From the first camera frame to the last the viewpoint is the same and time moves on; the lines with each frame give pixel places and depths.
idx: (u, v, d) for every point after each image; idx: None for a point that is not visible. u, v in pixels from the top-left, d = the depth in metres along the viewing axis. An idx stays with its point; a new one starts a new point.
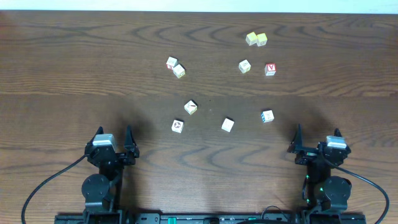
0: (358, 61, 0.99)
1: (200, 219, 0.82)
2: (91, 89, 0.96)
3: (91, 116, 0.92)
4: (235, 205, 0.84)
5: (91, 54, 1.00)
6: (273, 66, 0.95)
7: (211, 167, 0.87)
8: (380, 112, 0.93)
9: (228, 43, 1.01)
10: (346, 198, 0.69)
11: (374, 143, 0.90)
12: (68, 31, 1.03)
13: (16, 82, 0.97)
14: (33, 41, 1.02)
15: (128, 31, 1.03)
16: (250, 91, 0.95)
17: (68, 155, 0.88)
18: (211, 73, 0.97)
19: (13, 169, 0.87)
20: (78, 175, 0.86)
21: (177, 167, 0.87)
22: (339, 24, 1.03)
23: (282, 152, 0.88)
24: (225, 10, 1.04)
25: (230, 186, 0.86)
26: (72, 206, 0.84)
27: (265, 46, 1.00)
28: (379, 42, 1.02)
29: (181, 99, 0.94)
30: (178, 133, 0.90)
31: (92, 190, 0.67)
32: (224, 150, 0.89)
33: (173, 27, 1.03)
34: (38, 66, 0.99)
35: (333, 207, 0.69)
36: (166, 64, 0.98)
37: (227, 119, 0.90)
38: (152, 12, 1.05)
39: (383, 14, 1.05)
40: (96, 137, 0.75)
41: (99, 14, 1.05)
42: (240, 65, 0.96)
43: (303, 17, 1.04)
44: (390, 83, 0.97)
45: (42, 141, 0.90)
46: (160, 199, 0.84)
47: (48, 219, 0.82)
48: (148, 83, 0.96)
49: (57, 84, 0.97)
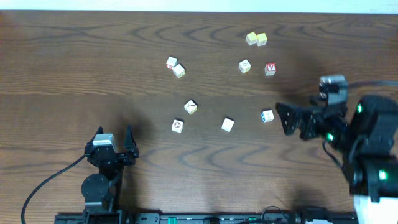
0: (358, 61, 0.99)
1: (200, 219, 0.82)
2: (91, 89, 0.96)
3: (91, 116, 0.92)
4: (235, 205, 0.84)
5: (91, 54, 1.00)
6: (273, 66, 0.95)
7: (211, 167, 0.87)
8: None
9: (228, 43, 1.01)
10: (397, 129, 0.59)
11: None
12: (68, 30, 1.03)
13: (16, 81, 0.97)
14: (33, 41, 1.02)
15: (128, 30, 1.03)
16: (250, 91, 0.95)
17: (68, 155, 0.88)
18: (211, 73, 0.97)
19: (13, 169, 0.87)
20: (78, 175, 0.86)
21: (177, 167, 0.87)
22: (339, 24, 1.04)
23: (282, 152, 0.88)
24: (225, 10, 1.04)
25: (229, 186, 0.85)
26: (71, 206, 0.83)
27: (265, 46, 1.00)
28: (379, 41, 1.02)
29: (181, 99, 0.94)
30: (178, 133, 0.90)
31: (92, 190, 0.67)
32: (224, 150, 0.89)
33: (173, 27, 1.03)
34: (38, 66, 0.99)
35: (382, 120, 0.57)
36: (166, 63, 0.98)
37: (227, 119, 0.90)
38: (152, 12, 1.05)
39: (383, 14, 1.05)
40: (96, 137, 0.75)
41: (99, 14, 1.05)
42: (240, 65, 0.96)
43: (302, 17, 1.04)
44: (390, 83, 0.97)
45: (42, 141, 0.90)
46: (160, 199, 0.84)
47: (48, 219, 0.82)
48: (148, 83, 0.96)
49: (57, 84, 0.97)
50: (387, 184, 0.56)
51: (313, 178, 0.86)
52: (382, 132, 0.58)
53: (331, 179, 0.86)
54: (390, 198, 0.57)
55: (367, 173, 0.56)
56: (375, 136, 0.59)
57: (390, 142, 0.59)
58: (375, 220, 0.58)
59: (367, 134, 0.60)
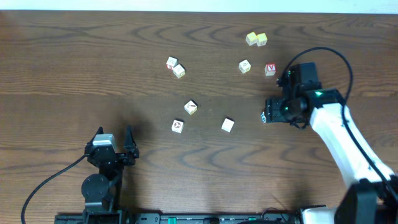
0: (358, 61, 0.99)
1: (200, 219, 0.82)
2: (91, 89, 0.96)
3: (91, 116, 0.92)
4: (235, 205, 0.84)
5: (91, 54, 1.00)
6: (273, 66, 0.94)
7: (211, 167, 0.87)
8: (380, 112, 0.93)
9: (228, 43, 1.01)
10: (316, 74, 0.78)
11: (374, 144, 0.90)
12: (68, 31, 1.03)
13: (16, 81, 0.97)
14: (33, 41, 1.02)
15: (128, 31, 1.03)
16: (250, 91, 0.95)
17: (68, 155, 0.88)
18: (211, 73, 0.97)
19: (13, 169, 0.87)
20: (78, 175, 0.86)
21: (177, 167, 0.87)
22: (339, 24, 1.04)
23: (282, 153, 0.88)
24: (225, 10, 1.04)
25: (229, 186, 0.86)
26: (71, 206, 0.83)
27: (265, 47, 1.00)
28: (379, 42, 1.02)
29: (181, 99, 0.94)
30: (178, 133, 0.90)
31: (92, 190, 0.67)
32: (224, 150, 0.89)
33: (173, 27, 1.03)
34: (38, 65, 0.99)
35: (301, 66, 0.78)
36: (166, 64, 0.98)
37: (227, 119, 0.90)
38: (152, 12, 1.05)
39: (383, 14, 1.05)
40: (96, 137, 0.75)
41: (99, 14, 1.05)
42: (240, 65, 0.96)
43: (303, 17, 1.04)
44: (390, 83, 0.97)
45: (42, 141, 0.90)
46: (160, 199, 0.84)
47: (48, 219, 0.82)
48: (148, 83, 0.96)
49: (58, 84, 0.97)
50: (325, 96, 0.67)
51: (313, 179, 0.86)
52: (308, 75, 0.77)
53: (331, 179, 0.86)
54: (331, 104, 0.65)
55: (305, 97, 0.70)
56: (305, 79, 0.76)
57: (315, 82, 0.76)
58: (329, 120, 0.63)
59: (300, 82, 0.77)
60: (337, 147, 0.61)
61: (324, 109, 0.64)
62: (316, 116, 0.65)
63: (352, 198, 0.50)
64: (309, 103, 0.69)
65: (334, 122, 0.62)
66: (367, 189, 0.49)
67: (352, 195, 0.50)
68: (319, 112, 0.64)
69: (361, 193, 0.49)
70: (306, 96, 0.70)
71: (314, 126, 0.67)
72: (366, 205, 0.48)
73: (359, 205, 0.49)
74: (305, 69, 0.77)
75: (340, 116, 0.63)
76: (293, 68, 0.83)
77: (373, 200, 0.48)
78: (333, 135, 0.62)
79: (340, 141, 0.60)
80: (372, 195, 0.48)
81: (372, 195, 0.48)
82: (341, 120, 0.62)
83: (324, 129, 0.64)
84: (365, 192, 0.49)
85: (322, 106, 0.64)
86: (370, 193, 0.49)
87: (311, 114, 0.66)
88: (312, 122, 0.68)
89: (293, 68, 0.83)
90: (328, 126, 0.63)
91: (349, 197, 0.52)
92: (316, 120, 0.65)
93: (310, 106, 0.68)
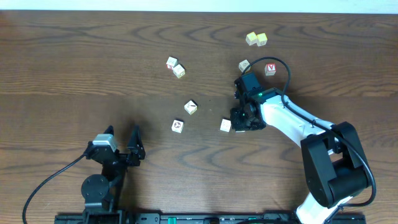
0: (358, 61, 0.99)
1: (200, 219, 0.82)
2: (90, 89, 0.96)
3: (90, 117, 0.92)
4: (235, 205, 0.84)
5: (90, 54, 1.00)
6: (273, 66, 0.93)
7: (211, 168, 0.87)
8: (380, 112, 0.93)
9: (228, 43, 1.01)
10: (258, 81, 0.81)
11: (374, 143, 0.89)
12: (68, 30, 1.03)
13: (16, 81, 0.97)
14: (33, 40, 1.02)
15: (128, 30, 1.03)
16: None
17: (68, 155, 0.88)
18: (211, 73, 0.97)
19: (13, 169, 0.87)
20: (78, 175, 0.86)
21: (177, 167, 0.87)
22: (339, 24, 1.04)
23: (282, 152, 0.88)
24: (225, 10, 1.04)
25: (229, 186, 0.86)
26: (72, 206, 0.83)
27: (265, 46, 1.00)
28: (379, 42, 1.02)
29: (181, 99, 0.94)
30: (178, 132, 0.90)
31: (92, 190, 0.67)
32: (223, 150, 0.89)
33: (173, 27, 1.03)
34: (38, 65, 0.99)
35: (242, 79, 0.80)
36: (166, 63, 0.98)
37: (226, 120, 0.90)
38: (152, 12, 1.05)
39: (382, 14, 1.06)
40: (97, 137, 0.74)
41: (99, 14, 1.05)
42: (240, 65, 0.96)
43: (302, 17, 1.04)
44: (389, 83, 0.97)
45: (41, 141, 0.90)
46: (160, 199, 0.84)
47: (48, 219, 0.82)
48: (148, 83, 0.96)
49: (57, 84, 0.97)
50: (266, 94, 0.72)
51: None
52: (249, 84, 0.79)
53: None
54: (272, 96, 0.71)
55: (252, 101, 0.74)
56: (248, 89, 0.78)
57: (259, 87, 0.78)
58: (268, 108, 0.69)
59: (245, 92, 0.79)
60: (286, 126, 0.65)
61: (267, 102, 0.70)
62: (264, 111, 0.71)
63: (305, 152, 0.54)
64: (257, 106, 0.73)
65: (275, 106, 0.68)
66: (315, 141, 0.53)
67: (304, 150, 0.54)
68: (263, 107, 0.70)
69: (310, 145, 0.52)
70: (252, 99, 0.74)
71: (268, 119, 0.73)
72: (318, 152, 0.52)
73: (313, 155, 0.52)
74: (246, 79, 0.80)
75: (281, 101, 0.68)
76: (237, 81, 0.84)
77: (321, 146, 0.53)
78: (279, 117, 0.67)
79: (285, 119, 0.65)
80: (319, 144, 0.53)
81: (319, 143, 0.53)
82: (282, 103, 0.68)
83: (273, 117, 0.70)
84: (313, 143, 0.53)
85: (265, 101, 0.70)
86: (318, 142, 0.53)
87: (260, 111, 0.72)
88: (265, 117, 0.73)
89: (237, 81, 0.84)
90: (273, 112, 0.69)
91: (303, 154, 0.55)
92: (267, 114, 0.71)
93: (257, 106, 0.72)
